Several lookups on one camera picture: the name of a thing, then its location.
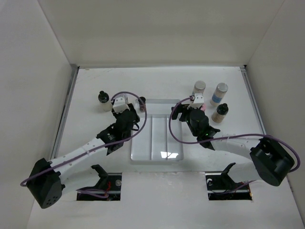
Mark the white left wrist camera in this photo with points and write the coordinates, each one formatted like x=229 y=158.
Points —
x=120 y=103

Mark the silver lid beige jar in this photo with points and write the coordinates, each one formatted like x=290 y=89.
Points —
x=199 y=87

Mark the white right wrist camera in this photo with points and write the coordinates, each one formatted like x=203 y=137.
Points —
x=197 y=100

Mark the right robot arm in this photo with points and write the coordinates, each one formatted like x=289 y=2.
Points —
x=268 y=159

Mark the white plastic organizer tray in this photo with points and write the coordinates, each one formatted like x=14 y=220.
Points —
x=154 y=144

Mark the pink cap seasoning bottle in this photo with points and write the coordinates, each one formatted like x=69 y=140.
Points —
x=203 y=107

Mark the aluminium table edge rail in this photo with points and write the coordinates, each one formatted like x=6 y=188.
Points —
x=59 y=132

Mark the right black knob grinder bottle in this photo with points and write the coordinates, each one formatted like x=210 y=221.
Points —
x=220 y=113

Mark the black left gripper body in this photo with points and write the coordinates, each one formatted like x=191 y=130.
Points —
x=116 y=114

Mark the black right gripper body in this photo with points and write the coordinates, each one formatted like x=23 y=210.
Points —
x=186 y=116

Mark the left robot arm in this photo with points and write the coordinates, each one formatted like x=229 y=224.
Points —
x=81 y=169

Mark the small black cap spice bottle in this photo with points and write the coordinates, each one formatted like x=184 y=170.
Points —
x=142 y=104

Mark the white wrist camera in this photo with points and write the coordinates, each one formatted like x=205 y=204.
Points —
x=120 y=103
x=197 y=100

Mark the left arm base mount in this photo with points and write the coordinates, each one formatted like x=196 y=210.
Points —
x=107 y=188

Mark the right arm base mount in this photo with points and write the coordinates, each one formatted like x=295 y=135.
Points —
x=220 y=187

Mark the blue label sago jar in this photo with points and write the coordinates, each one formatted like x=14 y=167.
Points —
x=219 y=93

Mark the black knob cap grinder bottle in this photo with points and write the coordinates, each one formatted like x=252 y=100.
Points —
x=104 y=100

